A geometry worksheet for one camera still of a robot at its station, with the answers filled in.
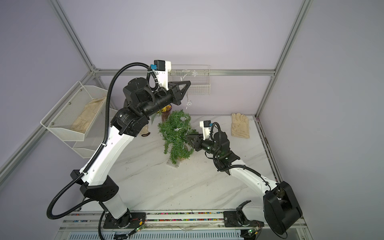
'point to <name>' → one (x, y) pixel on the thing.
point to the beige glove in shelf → (87, 115)
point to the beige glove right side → (240, 125)
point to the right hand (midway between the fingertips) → (189, 137)
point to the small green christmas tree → (174, 130)
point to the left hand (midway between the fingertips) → (188, 85)
